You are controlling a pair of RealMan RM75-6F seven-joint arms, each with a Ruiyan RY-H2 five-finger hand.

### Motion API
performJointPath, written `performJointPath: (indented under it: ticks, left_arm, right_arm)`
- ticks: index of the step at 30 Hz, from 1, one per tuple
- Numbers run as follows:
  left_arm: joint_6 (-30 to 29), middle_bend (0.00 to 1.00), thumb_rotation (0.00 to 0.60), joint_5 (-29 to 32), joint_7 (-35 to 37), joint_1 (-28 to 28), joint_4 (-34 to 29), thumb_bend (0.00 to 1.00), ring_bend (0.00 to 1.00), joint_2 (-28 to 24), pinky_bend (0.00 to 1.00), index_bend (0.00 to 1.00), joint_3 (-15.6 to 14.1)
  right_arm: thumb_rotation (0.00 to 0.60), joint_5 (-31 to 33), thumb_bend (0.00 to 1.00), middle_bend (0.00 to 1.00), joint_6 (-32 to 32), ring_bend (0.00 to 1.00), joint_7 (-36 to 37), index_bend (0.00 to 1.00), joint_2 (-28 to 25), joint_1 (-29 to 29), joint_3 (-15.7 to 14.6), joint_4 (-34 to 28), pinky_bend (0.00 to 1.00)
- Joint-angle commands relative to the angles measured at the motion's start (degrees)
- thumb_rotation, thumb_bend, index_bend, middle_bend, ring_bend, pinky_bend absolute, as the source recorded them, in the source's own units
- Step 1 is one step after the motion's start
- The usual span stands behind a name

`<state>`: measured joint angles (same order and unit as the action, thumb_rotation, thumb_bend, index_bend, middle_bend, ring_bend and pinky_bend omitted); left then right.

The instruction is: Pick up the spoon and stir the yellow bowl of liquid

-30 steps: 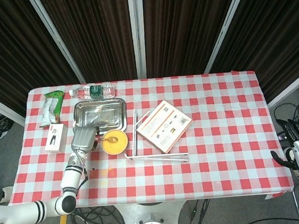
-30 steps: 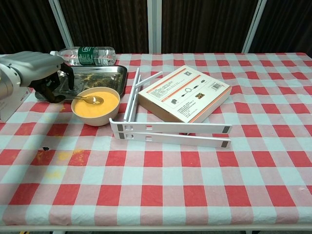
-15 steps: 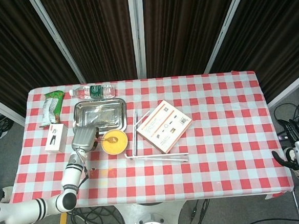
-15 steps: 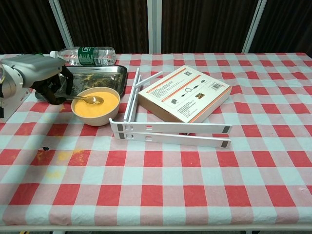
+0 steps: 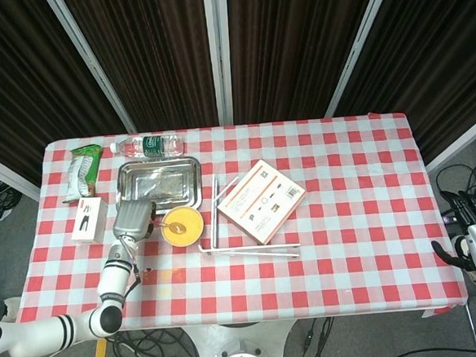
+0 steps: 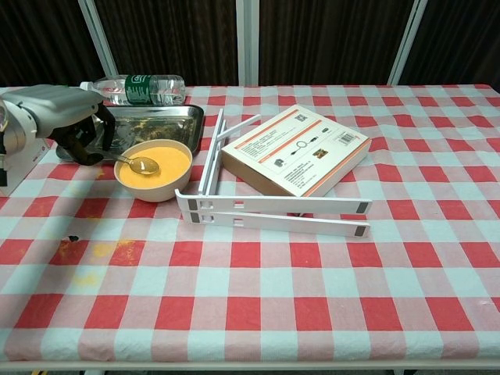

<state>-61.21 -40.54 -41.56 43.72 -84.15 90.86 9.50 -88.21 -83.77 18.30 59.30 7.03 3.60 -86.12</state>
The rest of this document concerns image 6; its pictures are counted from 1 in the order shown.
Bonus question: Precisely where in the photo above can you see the stainless steel tray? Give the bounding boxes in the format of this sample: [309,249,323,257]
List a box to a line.
[55,104,205,161]

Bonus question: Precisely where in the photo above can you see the red white checkered tablecloth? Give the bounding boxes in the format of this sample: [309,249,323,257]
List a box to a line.
[0,84,500,363]

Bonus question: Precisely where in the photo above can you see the clear plastic water bottle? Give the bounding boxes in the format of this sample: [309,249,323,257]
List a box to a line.
[79,73,187,106]

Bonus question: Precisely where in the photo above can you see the flat orange white product box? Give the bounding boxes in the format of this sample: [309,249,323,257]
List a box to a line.
[220,104,373,198]

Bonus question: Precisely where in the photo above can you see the metal spoon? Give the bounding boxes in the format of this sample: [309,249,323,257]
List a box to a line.
[102,150,160,176]

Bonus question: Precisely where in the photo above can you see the white bowl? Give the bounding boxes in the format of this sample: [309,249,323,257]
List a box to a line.
[113,138,194,203]

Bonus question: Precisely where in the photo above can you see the white folding stand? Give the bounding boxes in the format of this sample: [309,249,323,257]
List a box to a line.
[174,108,373,238]

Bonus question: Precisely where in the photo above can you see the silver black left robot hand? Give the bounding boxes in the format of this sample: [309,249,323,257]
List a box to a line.
[2,84,116,167]

